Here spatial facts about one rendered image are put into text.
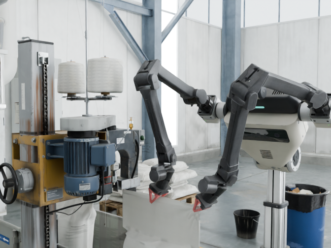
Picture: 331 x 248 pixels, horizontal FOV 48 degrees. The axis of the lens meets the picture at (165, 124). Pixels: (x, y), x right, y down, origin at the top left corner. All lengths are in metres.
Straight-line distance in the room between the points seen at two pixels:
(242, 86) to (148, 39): 6.78
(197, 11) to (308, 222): 7.06
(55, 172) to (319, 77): 8.55
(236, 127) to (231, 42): 9.24
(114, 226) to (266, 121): 1.27
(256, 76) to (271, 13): 9.20
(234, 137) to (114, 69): 0.63
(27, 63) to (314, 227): 2.97
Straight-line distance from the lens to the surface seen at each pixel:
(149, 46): 8.01
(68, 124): 1.58
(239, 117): 1.38
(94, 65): 1.70
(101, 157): 1.57
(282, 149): 1.91
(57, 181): 1.77
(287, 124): 1.79
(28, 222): 1.85
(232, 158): 1.49
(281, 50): 10.20
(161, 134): 1.67
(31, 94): 1.74
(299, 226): 3.80
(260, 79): 1.34
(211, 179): 1.52
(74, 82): 1.89
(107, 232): 2.64
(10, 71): 5.05
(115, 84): 1.69
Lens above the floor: 1.48
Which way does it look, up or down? 3 degrees down
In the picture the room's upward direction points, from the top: straight up
